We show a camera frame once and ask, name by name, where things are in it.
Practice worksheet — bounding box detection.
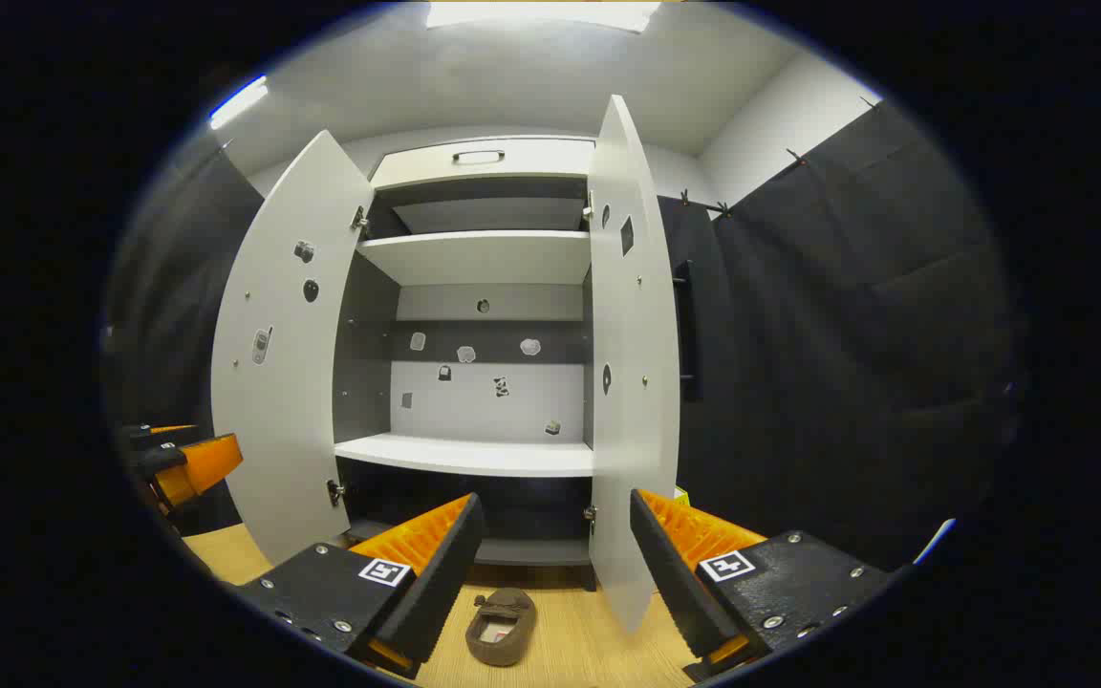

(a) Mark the brown fuzzy shoe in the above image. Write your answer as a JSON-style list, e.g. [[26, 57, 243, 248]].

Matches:
[[465, 588, 538, 668]]

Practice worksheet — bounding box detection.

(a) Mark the black door handle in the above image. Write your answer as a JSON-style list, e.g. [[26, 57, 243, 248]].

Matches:
[[673, 260, 704, 402]]

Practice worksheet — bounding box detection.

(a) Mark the white door grey cat sticker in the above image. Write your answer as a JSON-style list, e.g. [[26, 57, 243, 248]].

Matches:
[[211, 130, 377, 565]]

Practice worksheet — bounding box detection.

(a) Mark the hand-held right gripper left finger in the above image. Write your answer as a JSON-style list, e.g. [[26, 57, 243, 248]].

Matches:
[[226, 493, 486, 681]]

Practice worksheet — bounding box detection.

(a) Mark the ceiling strip light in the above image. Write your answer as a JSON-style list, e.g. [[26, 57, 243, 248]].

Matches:
[[208, 76, 270, 130]]

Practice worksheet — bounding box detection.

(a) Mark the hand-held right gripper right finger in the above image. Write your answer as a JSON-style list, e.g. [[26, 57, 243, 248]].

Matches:
[[629, 489, 896, 683]]

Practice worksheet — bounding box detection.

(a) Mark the ceiling panel light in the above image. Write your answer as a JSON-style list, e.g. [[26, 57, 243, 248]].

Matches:
[[426, 0, 661, 34]]

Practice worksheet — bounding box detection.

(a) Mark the white door black cat sticker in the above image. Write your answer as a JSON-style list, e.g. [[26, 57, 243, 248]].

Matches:
[[587, 94, 681, 634]]

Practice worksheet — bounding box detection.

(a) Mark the white shoe cabinet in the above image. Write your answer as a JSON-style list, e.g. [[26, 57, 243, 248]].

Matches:
[[333, 137, 599, 591]]

